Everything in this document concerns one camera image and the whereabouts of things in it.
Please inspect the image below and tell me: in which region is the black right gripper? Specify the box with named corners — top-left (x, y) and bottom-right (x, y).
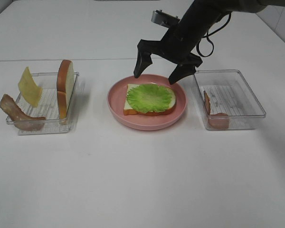
top-left (133, 23), bottom-right (203, 85)

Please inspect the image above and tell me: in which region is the green lettuce leaf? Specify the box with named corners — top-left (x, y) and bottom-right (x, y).
top-left (126, 83), bottom-right (174, 113)

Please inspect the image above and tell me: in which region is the bread slice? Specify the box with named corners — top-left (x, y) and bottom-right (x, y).
top-left (57, 59), bottom-right (75, 119)
top-left (123, 83), bottom-right (177, 116)

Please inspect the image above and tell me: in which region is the bacon strip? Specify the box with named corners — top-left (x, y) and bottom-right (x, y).
top-left (203, 91), bottom-right (229, 130)
top-left (0, 94), bottom-right (46, 131)

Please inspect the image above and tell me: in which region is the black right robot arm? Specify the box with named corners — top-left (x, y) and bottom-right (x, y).
top-left (133, 0), bottom-right (268, 84)

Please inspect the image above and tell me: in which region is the pink round plate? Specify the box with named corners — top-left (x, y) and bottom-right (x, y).
top-left (107, 74), bottom-right (188, 131)

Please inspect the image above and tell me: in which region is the clear right plastic tray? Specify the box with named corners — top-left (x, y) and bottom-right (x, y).
top-left (191, 69), bottom-right (266, 130)

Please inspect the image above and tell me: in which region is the clear plastic tray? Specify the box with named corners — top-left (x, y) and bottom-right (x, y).
top-left (6, 72), bottom-right (81, 135)
top-left (191, 69), bottom-right (266, 130)

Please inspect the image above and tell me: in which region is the clear left plastic tray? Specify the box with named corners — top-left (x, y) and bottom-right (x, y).
top-left (6, 72), bottom-right (81, 135)

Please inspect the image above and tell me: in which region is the yellow cheese slice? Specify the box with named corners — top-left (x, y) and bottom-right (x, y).
top-left (18, 66), bottom-right (42, 107)

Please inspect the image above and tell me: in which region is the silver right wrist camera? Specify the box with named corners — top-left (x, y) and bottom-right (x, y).
top-left (151, 10), bottom-right (180, 28)

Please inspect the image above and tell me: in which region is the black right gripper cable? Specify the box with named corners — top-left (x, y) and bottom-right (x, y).
top-left (195, 11), bottom-right (232, 57)

